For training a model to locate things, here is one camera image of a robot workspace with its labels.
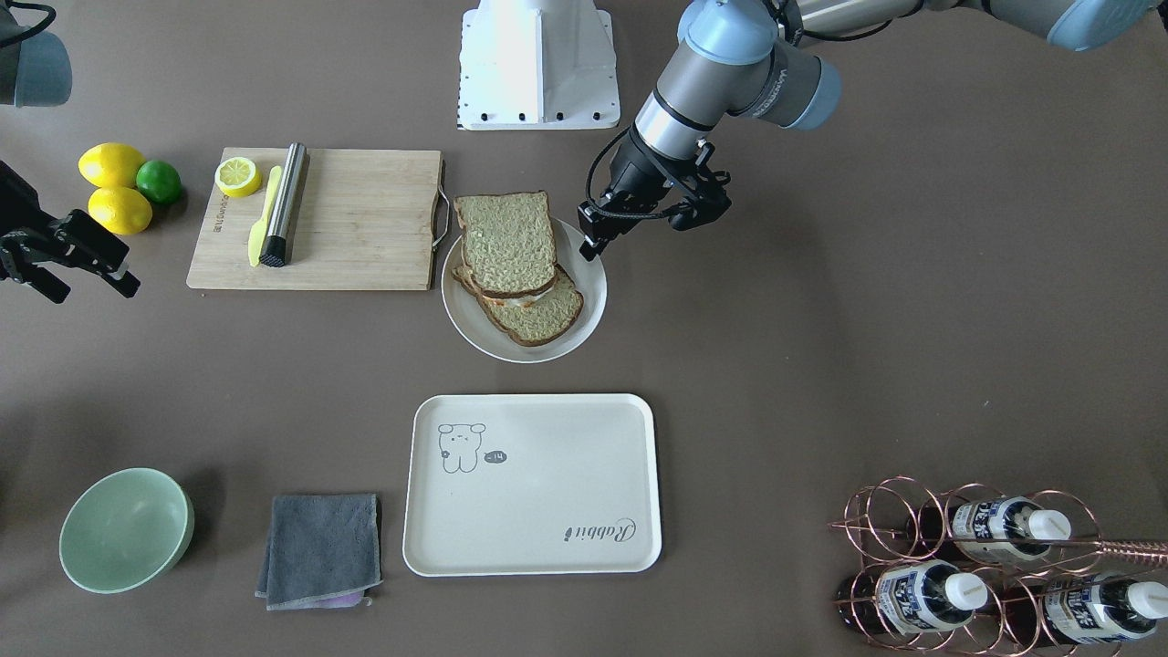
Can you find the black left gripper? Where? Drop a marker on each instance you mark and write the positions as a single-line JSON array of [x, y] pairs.
[[631, 168]]

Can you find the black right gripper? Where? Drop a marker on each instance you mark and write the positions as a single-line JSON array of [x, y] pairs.
[[20, 245]]

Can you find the white round plate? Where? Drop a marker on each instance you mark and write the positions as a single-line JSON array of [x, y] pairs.
[[471, 321]]

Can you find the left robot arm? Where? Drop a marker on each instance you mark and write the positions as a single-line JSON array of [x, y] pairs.
[[733, 59]]

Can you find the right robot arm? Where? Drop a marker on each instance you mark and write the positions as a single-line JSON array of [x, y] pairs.
[[36, 72]]

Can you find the cream rabbit tray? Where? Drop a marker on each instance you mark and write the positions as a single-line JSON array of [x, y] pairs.
[[502, 485]]

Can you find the yellow lemon front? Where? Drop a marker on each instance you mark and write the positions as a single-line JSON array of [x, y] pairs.
[[121, 210]]

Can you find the yellow lemon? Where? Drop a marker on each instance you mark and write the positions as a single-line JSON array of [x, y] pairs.
[[111, 164], [121, 210]]

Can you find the yellow lemon back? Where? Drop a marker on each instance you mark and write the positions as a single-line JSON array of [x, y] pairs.
[[111, 164]]

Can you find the fried egg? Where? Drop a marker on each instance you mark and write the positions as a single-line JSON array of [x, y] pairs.
[[521, 302]]

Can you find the bread slice with egg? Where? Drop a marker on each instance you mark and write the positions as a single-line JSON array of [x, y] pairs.
[[545, 320]]

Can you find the green lime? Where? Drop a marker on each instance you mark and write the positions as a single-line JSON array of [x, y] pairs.
[[159, 182]]

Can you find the half lemon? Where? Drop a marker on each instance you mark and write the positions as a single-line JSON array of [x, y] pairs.
[[237, 177]]

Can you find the yellow plastic knife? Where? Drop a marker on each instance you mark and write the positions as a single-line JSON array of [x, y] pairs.
[[258, 230]]

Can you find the metal cylinder muddler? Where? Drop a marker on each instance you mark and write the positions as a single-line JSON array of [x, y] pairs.
[[274, 249]]

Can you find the wooden cutting board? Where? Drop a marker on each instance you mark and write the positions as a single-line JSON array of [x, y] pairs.
[[365, 220]]

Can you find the green bowl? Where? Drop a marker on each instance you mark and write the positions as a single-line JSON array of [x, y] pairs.
[[127, 529]]

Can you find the grey folded cloth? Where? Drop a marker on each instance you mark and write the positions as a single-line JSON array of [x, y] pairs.
[[322, 552]]

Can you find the tea bottle one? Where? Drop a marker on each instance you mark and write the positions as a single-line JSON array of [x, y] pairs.
[[930, 596]]

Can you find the tea bottle two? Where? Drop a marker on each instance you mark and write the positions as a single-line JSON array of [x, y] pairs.
[[1010, 530]]

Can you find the tea bottle three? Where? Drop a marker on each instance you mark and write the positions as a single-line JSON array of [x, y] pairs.
[[1104, 608]]

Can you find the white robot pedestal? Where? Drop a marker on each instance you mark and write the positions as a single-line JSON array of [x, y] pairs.
[[537, 65]]

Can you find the copper wire bottle rack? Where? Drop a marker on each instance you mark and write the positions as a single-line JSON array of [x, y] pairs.
[[874, 522]]

